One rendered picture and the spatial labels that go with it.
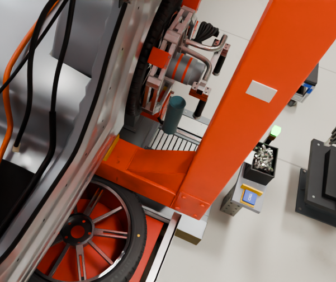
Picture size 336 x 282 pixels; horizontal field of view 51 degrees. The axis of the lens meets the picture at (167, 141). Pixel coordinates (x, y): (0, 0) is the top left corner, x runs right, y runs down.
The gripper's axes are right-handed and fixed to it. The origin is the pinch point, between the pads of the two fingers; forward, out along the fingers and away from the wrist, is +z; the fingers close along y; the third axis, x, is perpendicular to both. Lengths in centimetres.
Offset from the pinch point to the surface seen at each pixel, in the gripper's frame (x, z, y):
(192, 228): 60, 53, -47
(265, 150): 31.3, 12.1, -6.3
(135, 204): 97, 14, -52
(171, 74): 93, -17, 8
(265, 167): 30.8, 12.8, -16.9
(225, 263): 35, 65, -60
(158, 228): 82, 38, -55
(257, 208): 32, 22, -38
